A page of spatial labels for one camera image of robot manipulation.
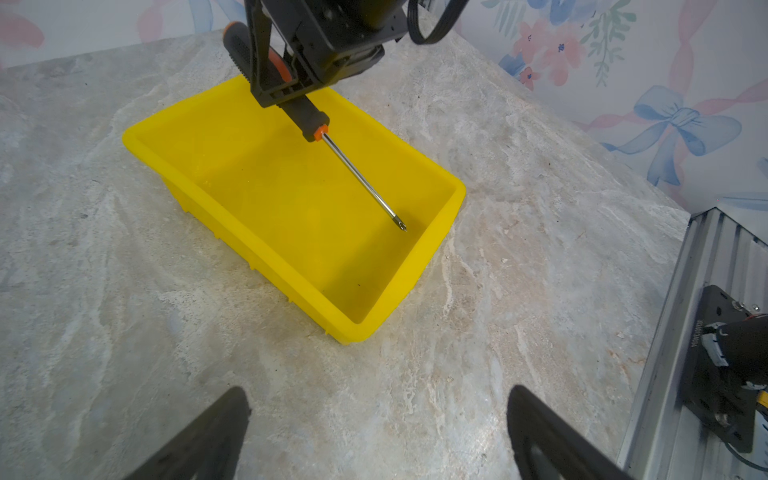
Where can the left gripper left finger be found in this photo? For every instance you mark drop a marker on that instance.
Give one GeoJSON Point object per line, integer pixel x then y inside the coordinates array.
{"type": "Point", "coordinates": [208, 448]}

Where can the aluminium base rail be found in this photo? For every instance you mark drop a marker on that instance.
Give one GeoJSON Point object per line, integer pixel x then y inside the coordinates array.
{"type": "Point", "coordinates": [665, 439]}

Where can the black orange handled screwdriver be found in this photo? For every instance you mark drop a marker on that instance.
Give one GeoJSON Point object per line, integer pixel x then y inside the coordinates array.
{"type": "Point", "coordinates": [336, 150]}

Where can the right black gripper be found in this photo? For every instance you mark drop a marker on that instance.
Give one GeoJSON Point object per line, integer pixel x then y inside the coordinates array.
{"type": "Point", "coordinates": [292, 45]}

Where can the yellow plastic bin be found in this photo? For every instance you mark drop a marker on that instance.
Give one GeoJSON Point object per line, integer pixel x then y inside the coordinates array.
{"type": "Point", "coordinates": [293, 211]}

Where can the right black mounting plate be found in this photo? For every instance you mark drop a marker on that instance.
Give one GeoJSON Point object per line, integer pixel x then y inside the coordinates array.
{"type": "Point", "coordinates": [725, 368]}

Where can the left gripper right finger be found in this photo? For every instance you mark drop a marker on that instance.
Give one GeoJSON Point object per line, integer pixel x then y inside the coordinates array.
{"type": "Point", "coordinates": [546, 447]}

